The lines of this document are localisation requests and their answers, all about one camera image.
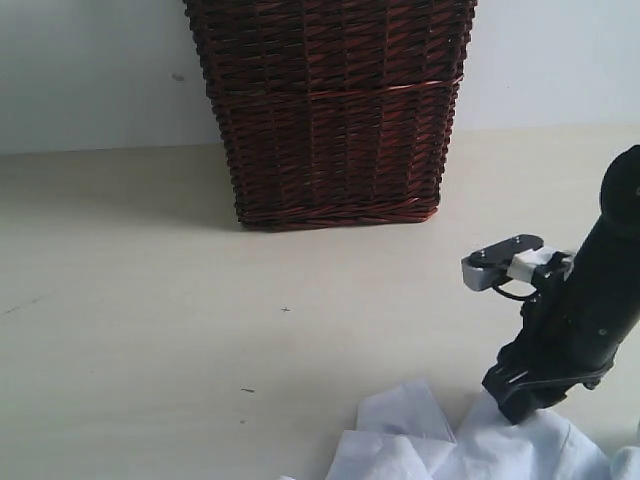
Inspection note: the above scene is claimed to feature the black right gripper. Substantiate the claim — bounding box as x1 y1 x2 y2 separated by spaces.
482 267 615 425

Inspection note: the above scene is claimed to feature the white t-shirt with red logo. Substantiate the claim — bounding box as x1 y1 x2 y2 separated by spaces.
310 379 639 479

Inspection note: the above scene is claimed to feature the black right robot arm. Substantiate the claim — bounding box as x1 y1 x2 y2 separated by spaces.
482 146 639 424

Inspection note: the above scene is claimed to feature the dark brown wicker basket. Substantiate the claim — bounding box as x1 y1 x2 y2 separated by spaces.
185 0 476 230

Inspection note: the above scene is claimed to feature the black right camera cable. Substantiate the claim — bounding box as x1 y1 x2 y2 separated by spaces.
492 279 539 302

